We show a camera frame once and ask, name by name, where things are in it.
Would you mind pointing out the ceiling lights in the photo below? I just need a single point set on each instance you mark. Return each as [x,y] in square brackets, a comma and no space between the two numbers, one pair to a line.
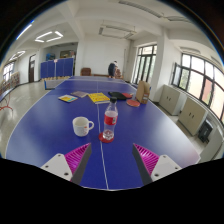
[49,36]

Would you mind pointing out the dark wooden door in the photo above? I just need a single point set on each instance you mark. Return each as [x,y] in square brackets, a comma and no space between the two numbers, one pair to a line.
[31,68]

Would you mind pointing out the black bin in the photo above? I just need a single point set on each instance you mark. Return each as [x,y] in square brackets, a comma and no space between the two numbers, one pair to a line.
[205,131]

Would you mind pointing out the blue red-legged ping-pong table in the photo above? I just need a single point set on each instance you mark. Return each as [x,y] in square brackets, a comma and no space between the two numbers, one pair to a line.
[4,100]

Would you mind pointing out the low court barrier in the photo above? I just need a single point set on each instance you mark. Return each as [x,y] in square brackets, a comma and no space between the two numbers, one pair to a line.
[55,83]

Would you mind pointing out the large black-framed window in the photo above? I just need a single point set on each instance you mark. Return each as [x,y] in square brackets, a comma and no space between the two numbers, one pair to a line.
[200,83]

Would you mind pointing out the brown cardboard box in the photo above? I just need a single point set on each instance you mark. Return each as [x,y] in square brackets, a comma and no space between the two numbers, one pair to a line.
[143,91]

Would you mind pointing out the blue partition boards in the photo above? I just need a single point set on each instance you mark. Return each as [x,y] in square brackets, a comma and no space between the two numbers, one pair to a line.
[56,67]

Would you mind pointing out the book shelf unit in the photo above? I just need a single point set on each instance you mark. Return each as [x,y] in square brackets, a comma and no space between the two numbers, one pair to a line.
[10,81]

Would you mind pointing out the ceiling air conditioner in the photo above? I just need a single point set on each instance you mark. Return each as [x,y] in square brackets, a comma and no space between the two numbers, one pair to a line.
[116,30]

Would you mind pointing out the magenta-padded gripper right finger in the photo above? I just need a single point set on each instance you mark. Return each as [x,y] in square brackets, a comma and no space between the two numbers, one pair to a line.
[148,159]

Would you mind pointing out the brown armchair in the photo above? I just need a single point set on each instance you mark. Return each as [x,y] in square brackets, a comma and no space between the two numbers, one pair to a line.
[85,71]
[119,74]

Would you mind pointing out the clear red-labelled water bottle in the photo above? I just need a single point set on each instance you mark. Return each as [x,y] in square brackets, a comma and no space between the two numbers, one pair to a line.
[110,120]

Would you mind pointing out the black paddle case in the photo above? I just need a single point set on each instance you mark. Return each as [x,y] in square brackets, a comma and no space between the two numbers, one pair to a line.
[116,95]

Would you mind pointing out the tall black-framed window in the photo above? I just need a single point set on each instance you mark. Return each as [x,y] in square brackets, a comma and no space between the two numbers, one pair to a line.
[145,65]

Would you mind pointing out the person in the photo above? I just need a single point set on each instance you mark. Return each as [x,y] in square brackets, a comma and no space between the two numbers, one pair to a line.
[112,69]

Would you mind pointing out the beige double-door cabinet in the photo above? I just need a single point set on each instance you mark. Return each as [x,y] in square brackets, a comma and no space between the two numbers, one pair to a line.
[192,116]
[170,99]

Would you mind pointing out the grey notebook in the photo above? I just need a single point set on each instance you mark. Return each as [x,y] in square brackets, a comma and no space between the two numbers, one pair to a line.
[79,94]

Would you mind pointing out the white ceramic mug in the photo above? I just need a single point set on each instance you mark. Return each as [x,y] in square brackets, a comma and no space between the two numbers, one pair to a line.
[81,126]

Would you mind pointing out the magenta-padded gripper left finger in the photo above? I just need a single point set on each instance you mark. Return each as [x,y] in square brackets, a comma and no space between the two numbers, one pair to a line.
[76,157]

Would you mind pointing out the red table tennis paddle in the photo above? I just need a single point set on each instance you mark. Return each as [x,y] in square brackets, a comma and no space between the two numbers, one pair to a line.
[127,95]
[133,103]

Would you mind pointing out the yellow book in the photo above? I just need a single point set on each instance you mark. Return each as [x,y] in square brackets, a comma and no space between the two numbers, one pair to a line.
[98,97]

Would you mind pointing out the yellow and blue booklet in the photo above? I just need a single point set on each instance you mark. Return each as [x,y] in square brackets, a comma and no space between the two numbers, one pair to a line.
[68,98]

